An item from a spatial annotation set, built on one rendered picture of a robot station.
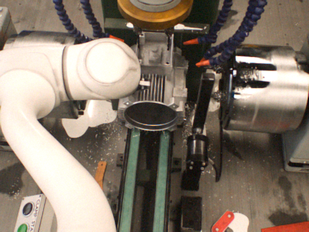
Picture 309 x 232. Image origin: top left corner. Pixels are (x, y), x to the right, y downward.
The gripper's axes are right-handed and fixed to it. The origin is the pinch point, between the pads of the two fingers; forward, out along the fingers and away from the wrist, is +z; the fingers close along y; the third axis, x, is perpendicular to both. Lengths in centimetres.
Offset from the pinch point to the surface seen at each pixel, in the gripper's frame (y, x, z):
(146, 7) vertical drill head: -4.5, -16.6, -17.5
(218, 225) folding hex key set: -27.8, 37.3, 12.6
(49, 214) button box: 15.3, 32.2, -11.6
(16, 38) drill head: 31.5, -11.5, 0.9
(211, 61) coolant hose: -20.5, -6.8, -9.0
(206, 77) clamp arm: -19.0, -2.1, -14.5
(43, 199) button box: 16.8, 28.5, -12.3
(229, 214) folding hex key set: -31.0, 34.1, 14.5
